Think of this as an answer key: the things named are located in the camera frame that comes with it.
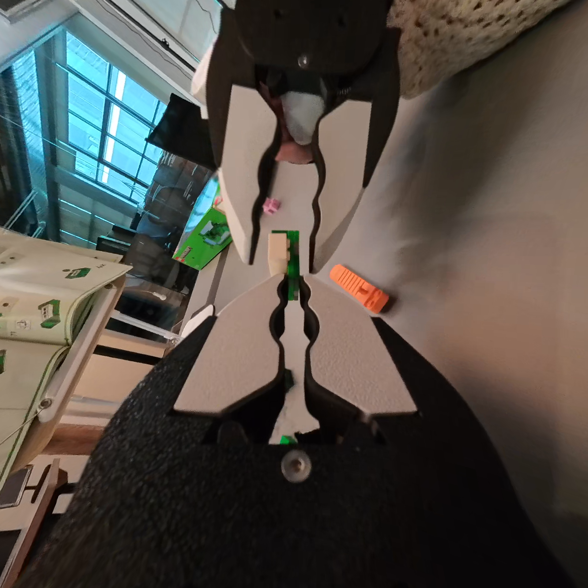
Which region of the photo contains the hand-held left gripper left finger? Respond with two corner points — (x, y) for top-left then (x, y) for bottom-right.
(173, 275), (289, 443)

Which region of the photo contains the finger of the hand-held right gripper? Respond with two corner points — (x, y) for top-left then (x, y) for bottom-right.
(308, 98), (374, 273)
(219, 84), (283, 267)

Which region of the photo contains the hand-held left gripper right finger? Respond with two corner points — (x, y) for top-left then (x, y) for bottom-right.
(300, 274), (419, 435)

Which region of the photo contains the green and white lego assembly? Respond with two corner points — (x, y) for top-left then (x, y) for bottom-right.
(267, 229), (302, 302)

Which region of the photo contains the person's right forearm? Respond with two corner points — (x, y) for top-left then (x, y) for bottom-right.
(385, 0), (577, 100)

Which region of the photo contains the green lego box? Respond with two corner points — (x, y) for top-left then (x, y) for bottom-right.
(172, 177), (233, 272)

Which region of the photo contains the lego instruction booklet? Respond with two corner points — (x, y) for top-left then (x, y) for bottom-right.
(0, 227), (134, 490)

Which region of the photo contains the person's right hand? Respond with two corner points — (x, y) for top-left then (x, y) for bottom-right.
(275, 142), (318, 165)

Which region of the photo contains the black monitor panel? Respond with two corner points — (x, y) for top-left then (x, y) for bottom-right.
(146, 93), (217, 172)

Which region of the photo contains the orange brick separator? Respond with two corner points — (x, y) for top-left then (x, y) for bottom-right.
(329, 264), (390, 315)

